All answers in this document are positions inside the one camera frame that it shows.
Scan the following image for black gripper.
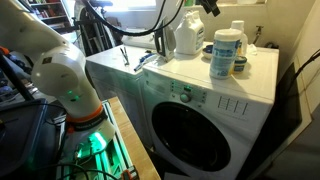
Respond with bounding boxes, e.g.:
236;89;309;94
200;0;220;17

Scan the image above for white detergent jug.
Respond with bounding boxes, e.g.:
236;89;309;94
175;11;205;55

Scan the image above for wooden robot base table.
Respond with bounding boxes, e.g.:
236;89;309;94
54;96;162;180

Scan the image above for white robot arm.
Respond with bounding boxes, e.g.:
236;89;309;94
0;0;115;144

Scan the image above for small white plastic bottle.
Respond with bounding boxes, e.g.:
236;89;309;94
230;20;249;57

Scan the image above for white wipes canister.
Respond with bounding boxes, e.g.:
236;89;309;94
209;29;242;79

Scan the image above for dark blue small bowl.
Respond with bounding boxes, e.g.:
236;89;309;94
202;45;213;59

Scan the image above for grey clothes iron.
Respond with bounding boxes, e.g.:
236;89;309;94
154;17;176;62

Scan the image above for small blue lidded jar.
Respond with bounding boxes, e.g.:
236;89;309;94
233;56;247;73

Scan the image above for white folded cloth box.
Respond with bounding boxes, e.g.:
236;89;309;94
121;33;155;49

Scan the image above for blue white toothbrush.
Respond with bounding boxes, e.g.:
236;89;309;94
134;53;156;72

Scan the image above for dark metal tweezers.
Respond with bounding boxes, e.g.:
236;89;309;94
120;47;130;66

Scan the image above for white dryer appliance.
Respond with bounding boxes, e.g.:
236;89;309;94
86;45;153;147

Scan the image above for white front-load washing machine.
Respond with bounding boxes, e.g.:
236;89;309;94
143;48;279;180

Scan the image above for bookshelf with books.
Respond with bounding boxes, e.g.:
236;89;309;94
27;0;72;34

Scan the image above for dark laptop computer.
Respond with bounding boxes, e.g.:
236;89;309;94
0;99;47;180

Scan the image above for wall water tap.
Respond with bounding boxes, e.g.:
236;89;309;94
252;26;264;45

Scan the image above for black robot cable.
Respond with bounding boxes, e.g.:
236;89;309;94
81;0;185;38

